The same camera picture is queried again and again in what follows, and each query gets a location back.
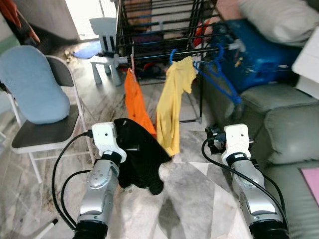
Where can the beige pillow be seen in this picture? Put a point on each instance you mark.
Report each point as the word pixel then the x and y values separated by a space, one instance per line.
pixel 279 20

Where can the pink plastic hanger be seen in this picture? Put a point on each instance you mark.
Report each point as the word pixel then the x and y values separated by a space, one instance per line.
pixel 132 62

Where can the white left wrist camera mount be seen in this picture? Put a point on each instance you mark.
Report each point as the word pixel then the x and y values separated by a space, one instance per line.
pixel 105 137

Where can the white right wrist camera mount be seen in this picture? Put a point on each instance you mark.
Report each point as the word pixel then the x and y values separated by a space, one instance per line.
pixel 237 142

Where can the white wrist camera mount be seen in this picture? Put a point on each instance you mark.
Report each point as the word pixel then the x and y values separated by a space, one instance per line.
pixel 105 137
pixel 237 142

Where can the orange t-shirt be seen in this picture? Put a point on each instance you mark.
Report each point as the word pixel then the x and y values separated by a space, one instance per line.
pixel 134 99

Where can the small pale plastic chair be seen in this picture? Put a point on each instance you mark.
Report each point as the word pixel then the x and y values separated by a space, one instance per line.
pixel 105 30

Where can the pink mat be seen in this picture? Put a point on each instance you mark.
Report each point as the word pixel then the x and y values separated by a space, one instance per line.
pixel 311 184

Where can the white folding chair black seat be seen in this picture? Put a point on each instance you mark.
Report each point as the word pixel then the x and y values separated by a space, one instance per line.
pixel 50 134

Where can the white drawer box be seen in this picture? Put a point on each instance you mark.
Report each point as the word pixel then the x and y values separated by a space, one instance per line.
pixel 309 59

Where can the black metal drying rack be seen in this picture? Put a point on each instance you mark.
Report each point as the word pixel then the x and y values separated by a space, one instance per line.
pixel 159 20

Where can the yellow polo shirt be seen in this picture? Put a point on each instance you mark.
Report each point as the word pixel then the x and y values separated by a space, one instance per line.
pixel 172 109

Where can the black garment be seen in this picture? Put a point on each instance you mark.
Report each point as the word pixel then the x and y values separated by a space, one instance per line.
pixel 142 159

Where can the blue suitcase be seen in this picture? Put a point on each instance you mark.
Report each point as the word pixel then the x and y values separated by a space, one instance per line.
pixel 264 55

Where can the green leather sofa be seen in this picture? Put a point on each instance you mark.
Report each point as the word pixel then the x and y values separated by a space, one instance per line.
pixel 279 129

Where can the light blue cushion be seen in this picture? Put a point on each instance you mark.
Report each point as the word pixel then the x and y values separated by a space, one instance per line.
pixel 32 84

